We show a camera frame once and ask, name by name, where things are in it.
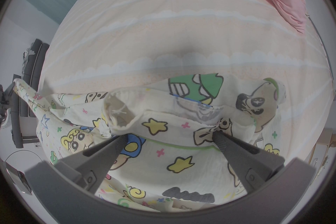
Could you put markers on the white printed pyjama top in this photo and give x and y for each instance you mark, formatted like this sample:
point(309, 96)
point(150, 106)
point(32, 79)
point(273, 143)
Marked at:
point(170, 144)

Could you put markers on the bed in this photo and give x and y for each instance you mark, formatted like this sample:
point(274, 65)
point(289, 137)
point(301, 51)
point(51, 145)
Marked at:
point(157, 34)

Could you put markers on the dark grey chest of drawers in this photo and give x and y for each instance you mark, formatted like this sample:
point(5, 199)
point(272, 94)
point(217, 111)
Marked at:
point(36, 60)

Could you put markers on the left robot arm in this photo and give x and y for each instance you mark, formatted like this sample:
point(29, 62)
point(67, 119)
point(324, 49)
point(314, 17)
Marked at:
point(6, 102)

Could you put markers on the pale grey cloth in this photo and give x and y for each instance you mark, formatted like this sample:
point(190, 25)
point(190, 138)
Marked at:
point(27, 57)

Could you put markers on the pale wooden small table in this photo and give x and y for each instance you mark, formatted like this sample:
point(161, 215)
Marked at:
point(325, 139)

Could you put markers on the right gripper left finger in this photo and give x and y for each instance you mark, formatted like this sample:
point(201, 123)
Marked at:
point(99, 162)

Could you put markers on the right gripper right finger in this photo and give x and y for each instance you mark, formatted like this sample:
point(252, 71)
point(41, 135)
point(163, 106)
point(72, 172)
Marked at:
point(244, 162)

